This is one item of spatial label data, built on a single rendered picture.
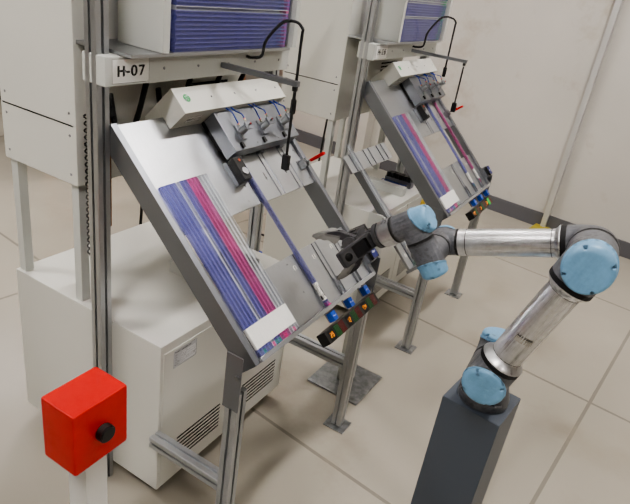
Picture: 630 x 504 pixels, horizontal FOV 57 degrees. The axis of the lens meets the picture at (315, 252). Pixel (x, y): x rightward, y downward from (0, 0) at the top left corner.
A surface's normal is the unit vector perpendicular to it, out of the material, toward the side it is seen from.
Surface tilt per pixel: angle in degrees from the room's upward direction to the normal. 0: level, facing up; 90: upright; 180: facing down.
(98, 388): 0
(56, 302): 90
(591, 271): 83
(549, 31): 90
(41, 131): 90
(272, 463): 0
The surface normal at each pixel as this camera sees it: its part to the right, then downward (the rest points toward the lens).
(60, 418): -0.51, 0.30
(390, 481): 0.15, -0.89
